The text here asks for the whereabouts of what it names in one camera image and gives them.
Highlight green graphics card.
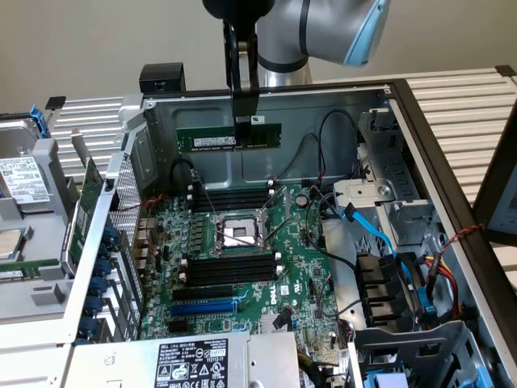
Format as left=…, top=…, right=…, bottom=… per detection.
left=60, top=128, right=107, bottom=270

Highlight short black expansion slot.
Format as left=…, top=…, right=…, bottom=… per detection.
left=167, top=320, right=194, bottom=335

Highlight black red fan wire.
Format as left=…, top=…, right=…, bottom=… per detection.
left=271, top=132, right=322, bottom=183

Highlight thick black cable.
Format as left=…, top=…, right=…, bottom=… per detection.
left=317, top=108, right=361, bottom=181

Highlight metal socket cover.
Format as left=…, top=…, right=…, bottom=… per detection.
left=258, top=183, right=293, bottom=248

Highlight green motherboard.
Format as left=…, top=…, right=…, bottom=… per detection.
left=137, top=183, right=353, bottom=353

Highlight grey metal disk bay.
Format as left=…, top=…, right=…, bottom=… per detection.
left=333, top=108, right=443, bottom=254

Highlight silver chipset heatsink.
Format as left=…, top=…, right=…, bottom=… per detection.
left=259, top=311, right=292, bottom=334

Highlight red black twisted wire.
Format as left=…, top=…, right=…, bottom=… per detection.
left=437, top=222, right=486, bottom=255
left=107, top=194, right=165, bottom=260

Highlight black plastic fan shroud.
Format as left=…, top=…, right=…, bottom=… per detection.
left=354, top=251, right=427, bottom=330

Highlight blue expansion slot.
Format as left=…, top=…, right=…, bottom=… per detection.
left=169, top=301, right=238, bottom=318

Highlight open grey PC case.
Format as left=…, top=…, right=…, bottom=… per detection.
left=60, top=78, right=517, bottom=388

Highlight multicolour power wire bundle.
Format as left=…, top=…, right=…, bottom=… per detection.
left=422, top=251, right=465, bottom=323

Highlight long black expansion slot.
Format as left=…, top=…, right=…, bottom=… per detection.
left=171, top=284, right=235, bottom=304

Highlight grey power supply unit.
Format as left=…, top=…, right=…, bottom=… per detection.
left=66, top=331, right=302, bottom=388

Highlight silver hard disk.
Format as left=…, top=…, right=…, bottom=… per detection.
left=0, top=117, right=55, bottom=215

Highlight black box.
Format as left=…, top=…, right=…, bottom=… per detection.
left=138, top=61, right=187, bottom=98

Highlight black looped cable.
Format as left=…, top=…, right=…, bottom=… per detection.
left=171, top=156, right=203, bottom=192

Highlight hard drive in grey tray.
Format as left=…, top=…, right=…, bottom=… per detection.
left=0, top=112, right=82, bottom=321

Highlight yellow black wire bundle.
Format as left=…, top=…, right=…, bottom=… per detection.
left=297, top=350, right=353, bottom=388

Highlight blue plastic tab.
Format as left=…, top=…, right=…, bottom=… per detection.
left=365, top=371, right=410, bottom=388

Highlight silver CPU chip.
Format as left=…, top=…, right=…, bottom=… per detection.
left=0, top=226, right=29, bottom=261

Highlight CPU socket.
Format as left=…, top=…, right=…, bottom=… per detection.
left=211, top=211, right=271, bottom=256

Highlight RAM slot white latches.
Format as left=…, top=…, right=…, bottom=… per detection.
left=186, top=189, right=275, bottom=206
left=186, top=179, right=275, bottom=196
left=179, top=264, right=284, bottom=289
left=180, top=252, right=283, bottom=275

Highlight green RAM stick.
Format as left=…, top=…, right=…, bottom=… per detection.
left=176, top=123, right=283, bottom=154
left=0, top=258, right=62, bottom=281

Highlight grey front drive cage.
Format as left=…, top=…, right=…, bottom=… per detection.
left=350, top=319, right=492, bottom=388

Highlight thin metal locking lever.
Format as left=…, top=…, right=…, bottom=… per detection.
left=191, top=168, right=218, bottom=218
left=215, top=228, right=260, bottom=247

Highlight thin black cable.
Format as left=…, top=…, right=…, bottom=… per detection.
left=304, top=183, right=359, bottom=272

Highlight blue SATA wire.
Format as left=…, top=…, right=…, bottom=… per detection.
left=341, top=203, right=435, bottom=320

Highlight blue disk carrier handle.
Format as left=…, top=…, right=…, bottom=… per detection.
left=28, top=103, right=51, bottom=140

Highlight dark framed panel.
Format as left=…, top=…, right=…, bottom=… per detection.
left=471, top=78, right=517, bottom=294

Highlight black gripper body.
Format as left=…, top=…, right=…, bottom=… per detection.
left=201, top=0, right=280, bottom=22

